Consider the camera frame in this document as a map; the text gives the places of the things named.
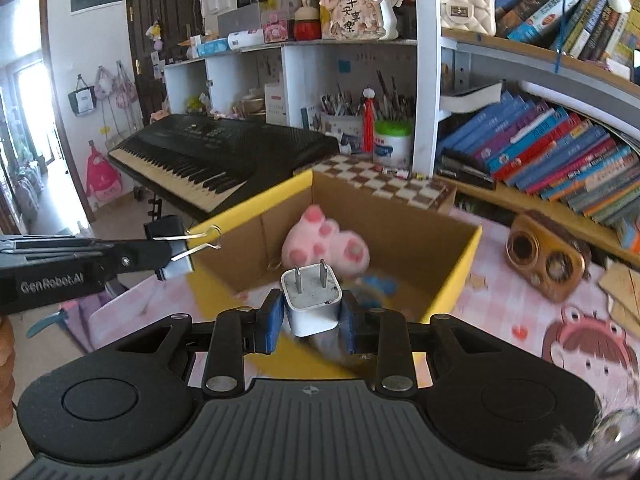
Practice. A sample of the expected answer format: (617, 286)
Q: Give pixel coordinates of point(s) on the wooden chessboard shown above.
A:
(400, 187)

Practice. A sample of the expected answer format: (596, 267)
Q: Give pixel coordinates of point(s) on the white pen holder with pens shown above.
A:
(342, 130)

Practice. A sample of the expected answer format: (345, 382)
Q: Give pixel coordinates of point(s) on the brown retro radio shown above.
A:
(545, 260)

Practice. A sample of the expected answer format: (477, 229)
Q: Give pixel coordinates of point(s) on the row of colourful thin books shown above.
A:
(540, 155)

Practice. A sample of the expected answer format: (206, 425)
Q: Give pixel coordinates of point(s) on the pink hanging bags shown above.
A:
(117, 90)

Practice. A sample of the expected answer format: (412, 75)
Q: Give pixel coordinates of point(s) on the person's left hand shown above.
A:
(6, 370)

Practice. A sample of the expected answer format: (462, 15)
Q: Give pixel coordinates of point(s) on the red white doll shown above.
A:
(306, 22)

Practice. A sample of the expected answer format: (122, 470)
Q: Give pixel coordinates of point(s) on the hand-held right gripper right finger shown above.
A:
(347, 320)

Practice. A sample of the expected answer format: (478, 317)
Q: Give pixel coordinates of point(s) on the pink plush pig toy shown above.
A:
(325, 250)

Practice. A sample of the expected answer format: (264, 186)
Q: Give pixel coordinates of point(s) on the pink backpack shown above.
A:
(104, 177)

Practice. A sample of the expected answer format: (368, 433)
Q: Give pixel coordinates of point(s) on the white charger plug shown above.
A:
(310, 310)

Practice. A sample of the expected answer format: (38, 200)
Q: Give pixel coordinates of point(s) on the red tassel ornament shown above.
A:
(368, 125)

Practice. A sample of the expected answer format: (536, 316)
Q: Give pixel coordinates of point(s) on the small pink box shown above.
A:
(276, 30)

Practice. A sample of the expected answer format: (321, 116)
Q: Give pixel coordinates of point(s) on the white dark tote bag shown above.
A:
(82, 97)

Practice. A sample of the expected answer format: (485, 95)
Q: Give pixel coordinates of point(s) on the white thick book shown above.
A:
(470, 97)

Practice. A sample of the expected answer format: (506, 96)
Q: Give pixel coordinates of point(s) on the white tissue pack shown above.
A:
(245, 39)

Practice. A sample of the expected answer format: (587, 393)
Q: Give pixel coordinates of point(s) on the white can with green lid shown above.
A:
(393, 147)

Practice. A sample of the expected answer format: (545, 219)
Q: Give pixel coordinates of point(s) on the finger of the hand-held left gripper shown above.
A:
(140, 257)

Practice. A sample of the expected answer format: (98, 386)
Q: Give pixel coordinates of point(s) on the yellow cardboard box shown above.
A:
(400, 230)

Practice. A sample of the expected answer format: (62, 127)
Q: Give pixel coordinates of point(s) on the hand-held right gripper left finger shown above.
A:
(270, 320)

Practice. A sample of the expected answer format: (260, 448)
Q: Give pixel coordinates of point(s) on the white cube shelf unit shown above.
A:
(295, 75)

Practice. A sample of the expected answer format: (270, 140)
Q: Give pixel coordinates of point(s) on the blue tissue pack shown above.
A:
(212, 49)

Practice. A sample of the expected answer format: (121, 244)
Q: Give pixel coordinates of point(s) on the row of thick books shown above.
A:
(545, 5)

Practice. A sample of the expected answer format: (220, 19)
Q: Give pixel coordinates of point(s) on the white flowered ceramic figurine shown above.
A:
(350, 10)

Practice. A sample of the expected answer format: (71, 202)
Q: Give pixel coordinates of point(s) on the black binder clip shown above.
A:
(162, 227)

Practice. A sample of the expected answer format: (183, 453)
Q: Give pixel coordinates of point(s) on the white wooden bookshelf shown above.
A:
(427, 85)

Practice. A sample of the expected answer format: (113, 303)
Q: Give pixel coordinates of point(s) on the dark wooden door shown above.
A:
(162, 35)

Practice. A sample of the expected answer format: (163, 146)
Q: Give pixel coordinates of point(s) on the desktop with pink checked cloth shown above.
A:
(500, 320)

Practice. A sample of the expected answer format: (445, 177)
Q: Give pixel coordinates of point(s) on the white light bar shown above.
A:
(560, 97)

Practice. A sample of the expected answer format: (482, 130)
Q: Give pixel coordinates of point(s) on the black electronic keyboard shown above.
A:
(225, 145)

